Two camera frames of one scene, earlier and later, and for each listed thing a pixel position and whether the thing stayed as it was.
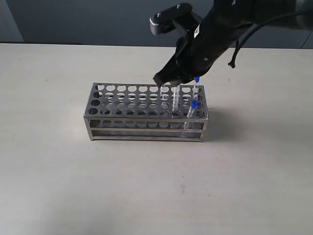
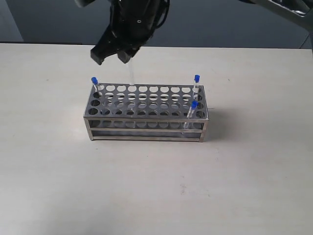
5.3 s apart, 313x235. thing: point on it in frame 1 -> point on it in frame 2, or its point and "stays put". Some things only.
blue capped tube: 175,91 -> 131,70
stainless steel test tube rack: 147,111 stays put
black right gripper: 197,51 -> 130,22
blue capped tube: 196,87 stays put
